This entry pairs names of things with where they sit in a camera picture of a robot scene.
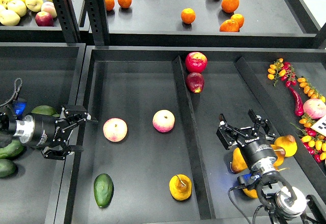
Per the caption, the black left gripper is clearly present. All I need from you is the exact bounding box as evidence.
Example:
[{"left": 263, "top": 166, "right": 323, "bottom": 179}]
[{"left": 24, "top": 105, "right": 98, "bottom": 160}]

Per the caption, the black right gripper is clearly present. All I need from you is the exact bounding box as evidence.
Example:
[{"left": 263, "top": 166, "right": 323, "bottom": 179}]
[{"left": 216, "top": 109, "right": 277, "bottom": 172}]

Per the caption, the dark green avocado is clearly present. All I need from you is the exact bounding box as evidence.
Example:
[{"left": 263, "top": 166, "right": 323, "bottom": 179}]
[{"left": 93, "top": 173, "right": 114, "bottom": 208}]

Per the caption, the yellow pear with brown spot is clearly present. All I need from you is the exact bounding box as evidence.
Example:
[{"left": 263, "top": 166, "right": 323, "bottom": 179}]
[{"left": 169, "top": 174, "right": 192, "bottom": 201}]

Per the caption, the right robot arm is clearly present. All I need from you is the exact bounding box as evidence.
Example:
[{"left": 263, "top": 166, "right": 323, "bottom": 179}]
[{"left": 216, "top": 110, "right": 325, "bottom": 223}]

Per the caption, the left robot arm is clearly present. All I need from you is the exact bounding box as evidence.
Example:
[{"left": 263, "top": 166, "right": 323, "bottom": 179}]
[{"left": 1, "top": 78, "right": 98, "bottom": 160}]

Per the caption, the green avocado upper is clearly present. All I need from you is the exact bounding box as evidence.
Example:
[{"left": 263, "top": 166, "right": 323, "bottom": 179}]
[{"left": 31, "top": 105, "right": 57, "bottom": 116}]

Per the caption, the yellow pear left of gripper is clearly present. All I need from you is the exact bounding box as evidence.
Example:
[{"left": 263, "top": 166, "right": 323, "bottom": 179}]
[{"left": 231, "top": 148, "right": 248, "bottom": 174}]

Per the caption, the yellow pear with stem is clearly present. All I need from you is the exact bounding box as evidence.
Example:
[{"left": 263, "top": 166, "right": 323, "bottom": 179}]
[{"left": 271, "top": 144, "right": 286, "bottom": 167}]

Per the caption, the yellow pear far right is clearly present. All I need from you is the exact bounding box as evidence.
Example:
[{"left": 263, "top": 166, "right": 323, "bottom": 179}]
[{"left": 274, "top": 135, "right": 297, "bottom": 157}]

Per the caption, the green avocado lower left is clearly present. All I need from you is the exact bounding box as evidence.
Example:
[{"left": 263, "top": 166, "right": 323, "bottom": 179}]
[{"left": 1, "top": 139, "right": 24, "bottom": 159}]

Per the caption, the yellow pear bottom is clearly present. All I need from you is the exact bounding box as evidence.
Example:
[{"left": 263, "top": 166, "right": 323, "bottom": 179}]
[{"left": 243, "top": 188, "right": 258, "bottom": 199}]

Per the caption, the green avocado bottom left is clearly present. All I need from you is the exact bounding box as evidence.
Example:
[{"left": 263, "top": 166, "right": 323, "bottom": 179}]
[{"left": 0, "top": 159, "right": 17, "bottom": 178}]

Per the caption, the pink apple left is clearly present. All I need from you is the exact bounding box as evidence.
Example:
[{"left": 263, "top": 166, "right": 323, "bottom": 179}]
[{"left": 103, "top": 118, "right": 128, "bottom": 143}]

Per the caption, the dark red apple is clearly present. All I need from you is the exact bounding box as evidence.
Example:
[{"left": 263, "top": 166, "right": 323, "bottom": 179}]
[{"left": 185, "top": 72, "right": 205, "bottom": 93}]

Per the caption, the red chili pepper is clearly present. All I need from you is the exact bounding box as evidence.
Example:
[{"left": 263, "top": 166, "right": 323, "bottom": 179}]
[{"left": 288, "top": 87, "right": 304, "bottom": 116}]

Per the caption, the black left tray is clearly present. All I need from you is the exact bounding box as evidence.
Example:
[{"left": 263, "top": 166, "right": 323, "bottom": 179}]
[{"left": 1, "top": 43, "right": 85, "bottom": 223}]

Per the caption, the orange cherry tomato bunch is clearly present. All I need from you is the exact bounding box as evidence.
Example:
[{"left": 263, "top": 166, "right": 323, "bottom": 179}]
[{"left": 267, "top": 58, "right": 296, "bottom": 87}]

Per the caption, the bright red apple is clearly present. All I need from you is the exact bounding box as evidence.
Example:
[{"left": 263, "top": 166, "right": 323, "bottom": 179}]
[{"left": 185, "top": 51, "right": 208, "bottom": 73}]

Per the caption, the pink peach apple right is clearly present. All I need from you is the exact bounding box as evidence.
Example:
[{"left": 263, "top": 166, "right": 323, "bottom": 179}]
[{"left": 303, "top": 98, "right": 325, "bottom": 120}]

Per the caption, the orange tomato vine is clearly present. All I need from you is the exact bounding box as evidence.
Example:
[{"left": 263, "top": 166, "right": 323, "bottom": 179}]
[{"left": 296, "top": 77, "right": 325, "bottom": 103}]

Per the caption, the pink apple centre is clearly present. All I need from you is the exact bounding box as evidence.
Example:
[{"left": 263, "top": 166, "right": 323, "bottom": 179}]
[{"left": 152, "top": 109, "right": 175, "bottom": 133}]

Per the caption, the mixed cherry tomato cluster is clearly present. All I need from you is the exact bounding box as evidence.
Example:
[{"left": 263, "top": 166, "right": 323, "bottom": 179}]
[{"left": 291, "top": 113, "right": 325, "bottom": 163}]

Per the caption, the black divided tray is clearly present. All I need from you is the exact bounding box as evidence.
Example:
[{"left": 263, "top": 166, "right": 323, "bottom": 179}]
[{"left": 63, "top": 46, "right": 325, "bottom": 223}]

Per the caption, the checkered marker tag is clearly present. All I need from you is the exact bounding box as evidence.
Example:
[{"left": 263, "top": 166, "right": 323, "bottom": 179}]
[{"left": 311, "top": 115, "right": 326, "bottom": 136}]

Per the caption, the orange lower right front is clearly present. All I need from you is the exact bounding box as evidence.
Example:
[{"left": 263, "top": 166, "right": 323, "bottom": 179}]
[{"left": 220, "top": 19, "right": 240, "bottom": 32}]

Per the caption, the orange lower right back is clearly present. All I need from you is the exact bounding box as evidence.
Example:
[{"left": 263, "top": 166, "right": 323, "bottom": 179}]
[{"left": 231, "top": 13, "right": 245, "bottom": 28}]

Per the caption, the orange centre shelf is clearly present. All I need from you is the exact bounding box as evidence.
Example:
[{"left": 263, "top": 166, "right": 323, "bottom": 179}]
[{"left": 181, "top": 8, "right": 196, "bottom": 24}]

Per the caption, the large orange top right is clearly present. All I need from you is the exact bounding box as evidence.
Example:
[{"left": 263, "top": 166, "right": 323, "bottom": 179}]
[{"left": 221, "top": 0, "right": 239, "bottom": 13}]

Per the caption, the red apple on shelf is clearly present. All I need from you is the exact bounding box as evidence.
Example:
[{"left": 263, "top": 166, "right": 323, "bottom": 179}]
[{"left": 35, "top": 11, "right": 54, "bottom": 26}]

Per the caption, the pink peach on shelf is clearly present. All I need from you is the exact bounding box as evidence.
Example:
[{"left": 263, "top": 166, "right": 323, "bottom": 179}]
[{"left": 41, "top": 2, "right": 57, "bottom": 19}]

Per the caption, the pale yellow apple front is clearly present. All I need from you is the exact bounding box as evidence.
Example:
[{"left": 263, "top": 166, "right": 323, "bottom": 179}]
[{"left": 1, "top": 10, "right": 20, "bottom": 26}]

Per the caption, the pale yellow apple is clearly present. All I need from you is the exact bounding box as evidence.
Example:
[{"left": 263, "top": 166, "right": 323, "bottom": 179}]
[
  {"left": 1, "top": 10, "right": 20, "bottom": 26},
  {"left": 7, "top": 0, "right": 27, "bottom": 17}
]

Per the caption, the orange top left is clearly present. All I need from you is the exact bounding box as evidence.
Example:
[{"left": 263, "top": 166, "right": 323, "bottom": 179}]
[{"left": 118, "top": 0, "right": 132, "bottom": 9}]

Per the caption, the pale yellow apple middle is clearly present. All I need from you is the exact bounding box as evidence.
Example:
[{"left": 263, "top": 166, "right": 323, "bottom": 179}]
[{"left": 7, "top": 0, "right": 27, "bottom": 17}]

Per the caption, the orange behind post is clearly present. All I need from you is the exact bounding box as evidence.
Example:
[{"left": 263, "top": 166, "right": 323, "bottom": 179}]
[{"left": 104, "top": 0, "right": 115, "bottom": 11}]

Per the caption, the black perforated shelf post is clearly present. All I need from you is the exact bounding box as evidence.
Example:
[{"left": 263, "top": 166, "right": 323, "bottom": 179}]
[{"left": 52, "top": 0, "right": 81, "bottom": 43}]

